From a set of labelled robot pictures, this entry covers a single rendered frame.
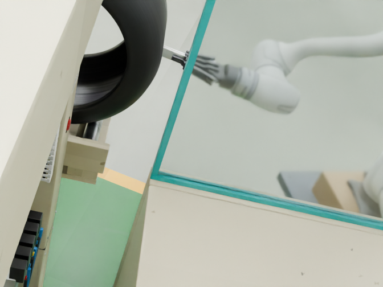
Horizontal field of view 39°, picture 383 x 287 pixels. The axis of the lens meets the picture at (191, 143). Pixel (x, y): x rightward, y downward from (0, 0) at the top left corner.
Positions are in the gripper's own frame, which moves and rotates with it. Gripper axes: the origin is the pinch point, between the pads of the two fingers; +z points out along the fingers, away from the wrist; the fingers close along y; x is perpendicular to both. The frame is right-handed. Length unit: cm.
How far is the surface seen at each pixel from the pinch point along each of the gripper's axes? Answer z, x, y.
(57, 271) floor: 4, 115, 3
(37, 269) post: 15, 65, 38
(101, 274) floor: -14, 113, 0
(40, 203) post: 21, 35, 38
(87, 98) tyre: 18.0, 23.8, 2.7
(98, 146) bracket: 11.5, 20.7, 24.9
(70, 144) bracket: 18.6, 23.0, 25.6
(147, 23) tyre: 11.7, -15.0, 15.4
